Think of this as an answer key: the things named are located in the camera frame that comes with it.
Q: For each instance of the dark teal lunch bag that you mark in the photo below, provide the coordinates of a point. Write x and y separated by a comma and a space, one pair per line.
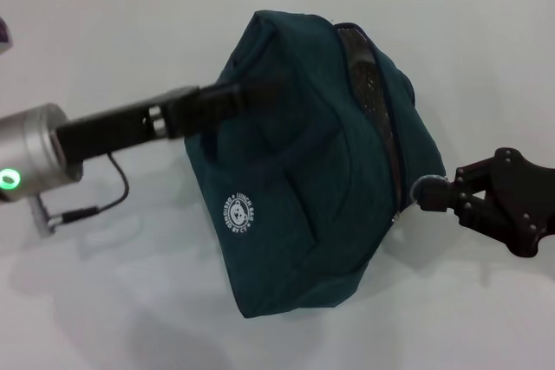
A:
312, 170

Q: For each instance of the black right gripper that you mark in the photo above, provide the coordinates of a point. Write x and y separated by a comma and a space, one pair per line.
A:
529, 205

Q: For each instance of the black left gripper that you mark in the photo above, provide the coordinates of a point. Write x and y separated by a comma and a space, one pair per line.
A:
121, 127

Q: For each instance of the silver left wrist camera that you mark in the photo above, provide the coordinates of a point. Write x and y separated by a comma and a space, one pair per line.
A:
4, 36

